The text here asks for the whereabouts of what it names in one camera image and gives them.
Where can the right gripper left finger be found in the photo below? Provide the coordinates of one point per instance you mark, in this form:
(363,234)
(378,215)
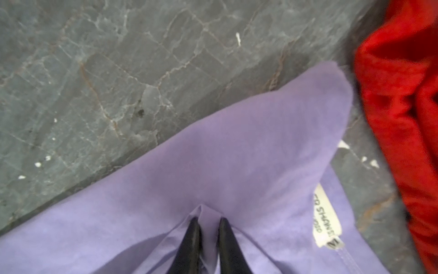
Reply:
(187,259)

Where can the purple t-shirt with print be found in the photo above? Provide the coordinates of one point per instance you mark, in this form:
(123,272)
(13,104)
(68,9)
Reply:
(263,163)

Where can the red t-shirt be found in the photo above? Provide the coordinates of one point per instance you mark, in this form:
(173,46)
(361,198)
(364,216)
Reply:
(397,70)

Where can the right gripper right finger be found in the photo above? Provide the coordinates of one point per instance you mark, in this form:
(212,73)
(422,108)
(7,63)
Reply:
(232,260)

